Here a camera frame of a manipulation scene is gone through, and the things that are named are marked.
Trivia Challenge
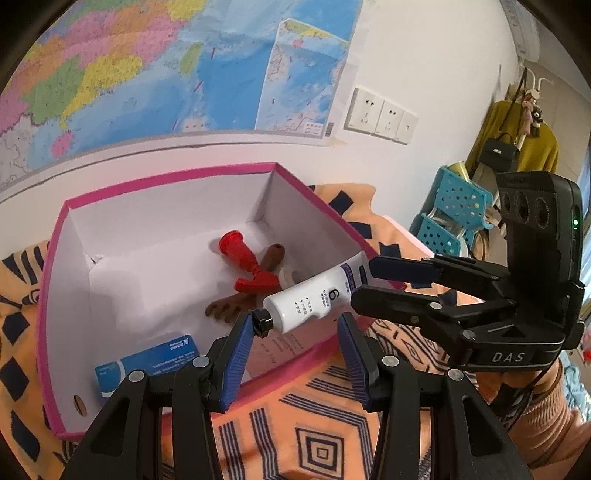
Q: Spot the yellow hanging garment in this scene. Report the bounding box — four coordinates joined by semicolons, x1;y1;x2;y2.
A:
464;99;559;183

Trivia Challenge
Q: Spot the white wall switch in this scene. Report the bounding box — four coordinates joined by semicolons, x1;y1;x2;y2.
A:
396;111;419;144

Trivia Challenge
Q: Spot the white wall socket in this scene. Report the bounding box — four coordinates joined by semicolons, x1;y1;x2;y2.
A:
374;102;404;139
344;88;384;133

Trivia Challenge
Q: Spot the colourful wall map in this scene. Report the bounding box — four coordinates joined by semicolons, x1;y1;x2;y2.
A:
0;0;363;192

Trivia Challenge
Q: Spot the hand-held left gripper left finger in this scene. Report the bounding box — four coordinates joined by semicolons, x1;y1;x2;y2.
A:
60;314;256;480

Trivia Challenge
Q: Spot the white and blue carton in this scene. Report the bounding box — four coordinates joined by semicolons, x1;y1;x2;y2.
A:
95;333;204;398

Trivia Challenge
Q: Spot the black cable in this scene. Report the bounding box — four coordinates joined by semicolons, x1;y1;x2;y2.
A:
529;360;566;398

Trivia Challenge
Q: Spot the orange patterned blanket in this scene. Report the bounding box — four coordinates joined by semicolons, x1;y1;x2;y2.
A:
0;182;509;480

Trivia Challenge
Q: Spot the white air conditioner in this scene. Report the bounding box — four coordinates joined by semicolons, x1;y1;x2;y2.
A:
501;0;541;61

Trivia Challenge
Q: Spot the white coat rack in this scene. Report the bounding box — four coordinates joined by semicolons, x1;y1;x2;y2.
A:
505;67;555;139

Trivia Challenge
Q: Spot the pink cardboard box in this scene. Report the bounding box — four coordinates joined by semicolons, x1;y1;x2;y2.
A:
36;161;407;439

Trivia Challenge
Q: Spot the person's right forearm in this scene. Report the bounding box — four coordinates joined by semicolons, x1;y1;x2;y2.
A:
475;357;591;480

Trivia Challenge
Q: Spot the white tube with black cap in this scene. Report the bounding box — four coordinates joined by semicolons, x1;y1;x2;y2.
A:
249;261;372;337

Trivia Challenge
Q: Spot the brown wooden back scratcher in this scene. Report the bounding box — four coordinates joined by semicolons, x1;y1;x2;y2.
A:
205;243;286;320

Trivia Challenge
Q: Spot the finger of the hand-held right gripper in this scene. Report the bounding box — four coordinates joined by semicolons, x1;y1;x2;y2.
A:
351;285;515;356
369;255;511;291

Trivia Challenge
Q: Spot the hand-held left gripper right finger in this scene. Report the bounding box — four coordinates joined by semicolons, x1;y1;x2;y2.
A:
337;313;529;480

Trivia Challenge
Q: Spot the black handbag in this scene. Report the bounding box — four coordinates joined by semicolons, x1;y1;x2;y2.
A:
480;134;520;172

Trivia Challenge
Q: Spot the red plastic toy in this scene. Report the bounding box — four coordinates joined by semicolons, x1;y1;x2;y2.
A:
218;231;280;294

